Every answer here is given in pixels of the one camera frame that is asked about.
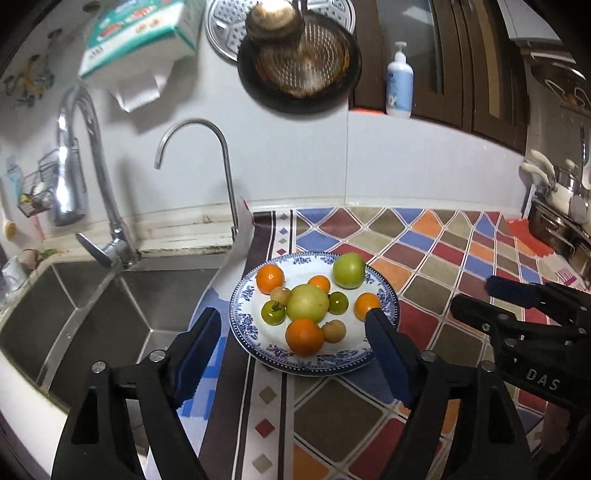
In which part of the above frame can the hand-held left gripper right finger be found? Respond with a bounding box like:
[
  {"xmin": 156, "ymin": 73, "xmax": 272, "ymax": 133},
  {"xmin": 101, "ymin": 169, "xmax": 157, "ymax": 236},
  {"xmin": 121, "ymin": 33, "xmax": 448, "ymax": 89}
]
[{"xmin": 364, "ymin": 308, "xmax": 534, "ymax": 480}]

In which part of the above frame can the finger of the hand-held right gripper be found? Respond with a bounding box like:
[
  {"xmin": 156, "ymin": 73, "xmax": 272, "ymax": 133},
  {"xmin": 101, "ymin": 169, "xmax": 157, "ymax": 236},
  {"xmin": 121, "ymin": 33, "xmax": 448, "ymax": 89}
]
[
  {"xmin": 451, "ymin": 295, "xmax": 579, "ymax": 352},
  {"xmin": 485, "ymin": 275, "xmax": 591, "ymax": 324}
]

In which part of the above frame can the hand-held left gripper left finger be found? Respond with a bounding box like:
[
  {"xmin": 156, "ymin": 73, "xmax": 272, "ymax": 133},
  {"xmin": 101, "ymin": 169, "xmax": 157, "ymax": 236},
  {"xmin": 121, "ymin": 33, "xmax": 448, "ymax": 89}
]
[{"xmin": 51, "ymin": 307, "xmax": 223, "ymax": 480}]

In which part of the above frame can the blue patterned white plate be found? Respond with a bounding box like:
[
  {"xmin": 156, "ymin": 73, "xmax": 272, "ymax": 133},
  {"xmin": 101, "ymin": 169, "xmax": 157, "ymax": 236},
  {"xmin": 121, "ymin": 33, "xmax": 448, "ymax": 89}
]
[{"xmin": 229, "ymin": 252, "xmax": 400, "ymax": 376}]

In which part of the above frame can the green tomato with stem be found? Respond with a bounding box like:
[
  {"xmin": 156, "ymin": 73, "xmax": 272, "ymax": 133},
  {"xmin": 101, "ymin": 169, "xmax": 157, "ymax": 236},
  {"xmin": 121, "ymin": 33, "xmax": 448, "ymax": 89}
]
[{"xmin": 261, "ymin": 300, "xmax": 287, "ymax": 326}]

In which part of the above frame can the large orange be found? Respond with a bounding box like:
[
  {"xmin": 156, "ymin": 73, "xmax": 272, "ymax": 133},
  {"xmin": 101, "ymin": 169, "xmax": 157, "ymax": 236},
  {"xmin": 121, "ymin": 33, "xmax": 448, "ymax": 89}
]
[{"xmin": 285, "ymin": 318, "xmax": 325, "ymax": 356}]

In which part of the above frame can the large yellow-green fruit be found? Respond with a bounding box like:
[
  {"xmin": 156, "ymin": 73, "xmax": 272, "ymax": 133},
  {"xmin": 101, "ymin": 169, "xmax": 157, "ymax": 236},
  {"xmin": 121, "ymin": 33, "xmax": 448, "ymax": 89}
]
[{"xmin": 286, "ymin": 284, "xmax": 330, "ymax": 322}]

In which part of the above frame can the person's right hand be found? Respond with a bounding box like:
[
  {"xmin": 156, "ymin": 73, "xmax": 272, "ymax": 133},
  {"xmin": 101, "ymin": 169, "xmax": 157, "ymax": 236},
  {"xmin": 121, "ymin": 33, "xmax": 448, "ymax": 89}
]
[{"xmin": 542, "ymin": 408, "xmax": 578, "ymax": 450}]

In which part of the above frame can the red printed cloth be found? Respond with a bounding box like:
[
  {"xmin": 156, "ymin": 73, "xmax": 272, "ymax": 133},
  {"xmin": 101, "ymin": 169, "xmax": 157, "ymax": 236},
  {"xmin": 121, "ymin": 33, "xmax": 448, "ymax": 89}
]
[{"xmin": 503, "ymin": 217, "xmax": 587, "ymax": 289}]

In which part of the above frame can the colourful checkered mat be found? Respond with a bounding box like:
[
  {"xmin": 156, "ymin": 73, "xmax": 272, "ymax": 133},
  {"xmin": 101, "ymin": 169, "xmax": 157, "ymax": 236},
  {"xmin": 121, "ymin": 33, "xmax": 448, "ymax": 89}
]
[{"xmin": 198, "ymin": 207, "xmax": 591, "ymax": 480}]

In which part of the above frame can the stainless steel pot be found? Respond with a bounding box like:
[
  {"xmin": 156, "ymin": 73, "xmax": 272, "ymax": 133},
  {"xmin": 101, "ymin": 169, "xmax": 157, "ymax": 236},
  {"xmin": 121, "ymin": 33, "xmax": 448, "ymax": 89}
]
[{"xmin": 526, "ymin": 185, "xmax": 591, "ymax": 278}]

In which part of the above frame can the green apple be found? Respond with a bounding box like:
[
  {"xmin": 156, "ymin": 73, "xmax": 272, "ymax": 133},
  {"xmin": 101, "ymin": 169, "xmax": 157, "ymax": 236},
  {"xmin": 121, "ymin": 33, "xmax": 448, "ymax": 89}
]
[{"xmin": 332, "ymin": 252, "xmax": 366, "ymax": 290}]

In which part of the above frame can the metal spatula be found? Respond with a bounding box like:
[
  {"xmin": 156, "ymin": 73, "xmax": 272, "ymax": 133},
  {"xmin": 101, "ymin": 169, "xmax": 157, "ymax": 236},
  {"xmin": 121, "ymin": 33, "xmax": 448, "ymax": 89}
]
[{"xmin": 568, "ymin": 138, "xmax": 591, "ymax": 222}]

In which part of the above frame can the stainless steel sink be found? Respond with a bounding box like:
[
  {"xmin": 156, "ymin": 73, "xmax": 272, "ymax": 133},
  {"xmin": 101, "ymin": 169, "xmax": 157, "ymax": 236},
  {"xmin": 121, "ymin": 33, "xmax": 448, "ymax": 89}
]
[{"xmin": 0, "ymin": 254, "xmax": 232, "ymax": 411}]

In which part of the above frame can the thin gooseneck faucet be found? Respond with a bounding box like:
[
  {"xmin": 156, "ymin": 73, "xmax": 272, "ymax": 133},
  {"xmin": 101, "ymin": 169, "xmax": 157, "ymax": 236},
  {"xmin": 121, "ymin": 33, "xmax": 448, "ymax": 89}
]
[{"xmin": 154, "ymin": 119, "xmax": 241, "ymax": 238}]

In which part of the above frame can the large chrome faucet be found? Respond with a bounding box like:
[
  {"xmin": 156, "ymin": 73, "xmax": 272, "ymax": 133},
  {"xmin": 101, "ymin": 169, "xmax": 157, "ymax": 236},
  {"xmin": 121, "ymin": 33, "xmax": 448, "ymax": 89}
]
[{"xmin": 51, "ymin": 85, "xmax": 139, "ymax": 268}]

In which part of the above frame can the white pump bottle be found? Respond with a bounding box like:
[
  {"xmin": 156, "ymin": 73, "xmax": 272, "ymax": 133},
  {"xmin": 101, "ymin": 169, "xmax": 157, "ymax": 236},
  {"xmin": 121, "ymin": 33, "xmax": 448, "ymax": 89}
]
[{"xmin": 386, "ymin": 41, "xmax": 414, "ymax": 119}]

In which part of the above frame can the grey range hood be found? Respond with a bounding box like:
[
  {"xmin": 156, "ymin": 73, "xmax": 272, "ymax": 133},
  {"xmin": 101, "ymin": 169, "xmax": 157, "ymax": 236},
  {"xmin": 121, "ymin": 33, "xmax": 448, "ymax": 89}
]
[{"xmin": 496, "ymin": 0, "xmax": 591, "ymax": 93}]

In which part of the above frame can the black frying pan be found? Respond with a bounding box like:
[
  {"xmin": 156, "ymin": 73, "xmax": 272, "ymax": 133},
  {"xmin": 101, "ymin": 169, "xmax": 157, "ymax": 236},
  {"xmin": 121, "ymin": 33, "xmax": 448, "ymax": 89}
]
[{"xmin": 237, "ymin": 11, "xmax": 362, "ymax": 114}]

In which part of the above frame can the metal strainer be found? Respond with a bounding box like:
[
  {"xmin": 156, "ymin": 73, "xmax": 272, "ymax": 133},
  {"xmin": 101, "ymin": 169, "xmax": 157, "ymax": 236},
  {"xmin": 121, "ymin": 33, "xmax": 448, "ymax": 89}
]
[{"xmin": 254, "ymin": 14, "xmax": 352, "ymax": 97}]

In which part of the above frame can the paper tissue pack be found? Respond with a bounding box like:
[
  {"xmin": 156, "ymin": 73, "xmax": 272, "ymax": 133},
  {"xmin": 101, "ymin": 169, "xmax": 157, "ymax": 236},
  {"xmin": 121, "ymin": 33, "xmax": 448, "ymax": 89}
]
[{"xmin": 78, "ymin": 0, "xmax": 207, "ymax": 112}]

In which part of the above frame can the perforated steel tray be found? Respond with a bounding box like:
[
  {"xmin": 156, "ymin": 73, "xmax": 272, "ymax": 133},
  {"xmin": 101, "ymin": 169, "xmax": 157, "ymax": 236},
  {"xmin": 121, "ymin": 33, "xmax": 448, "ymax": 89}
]
[{"xmin": 204, "ymin": 0, "xmax": 356, "ymax": 61}]

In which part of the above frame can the brown round ladle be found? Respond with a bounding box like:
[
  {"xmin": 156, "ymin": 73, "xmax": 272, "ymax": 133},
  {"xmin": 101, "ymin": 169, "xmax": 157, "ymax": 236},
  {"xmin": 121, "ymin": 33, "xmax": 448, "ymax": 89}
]
[{"xmin": 245, "ymin": 2, "xmax": 303, "ymax": 44}]

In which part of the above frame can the white-handled utensil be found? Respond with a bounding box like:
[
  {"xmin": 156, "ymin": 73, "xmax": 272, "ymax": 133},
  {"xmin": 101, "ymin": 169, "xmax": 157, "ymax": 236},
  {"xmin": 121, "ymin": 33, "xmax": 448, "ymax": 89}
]
[
  {"xmin": 530, "ymin": 149, "xmax": 556, "ymax": 180},
  {"xmin": 518, "ymin": 162, "xmax": 550, "ymax": 186}
]

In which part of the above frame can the wire wall basket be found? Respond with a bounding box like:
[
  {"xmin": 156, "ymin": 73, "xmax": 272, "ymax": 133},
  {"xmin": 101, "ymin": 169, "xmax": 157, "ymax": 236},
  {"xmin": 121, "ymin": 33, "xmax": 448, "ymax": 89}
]
[{"xmin": 17, "ymin": 154, "xmax": 63, "ymax": 217}]

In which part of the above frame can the wall sticker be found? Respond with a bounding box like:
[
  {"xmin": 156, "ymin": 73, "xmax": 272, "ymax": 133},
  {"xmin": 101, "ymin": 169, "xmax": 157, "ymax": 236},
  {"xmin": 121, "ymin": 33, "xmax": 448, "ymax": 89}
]
[{"xmin": 4, "ymin": 53, "xmax": 58, "ymax": 109}]

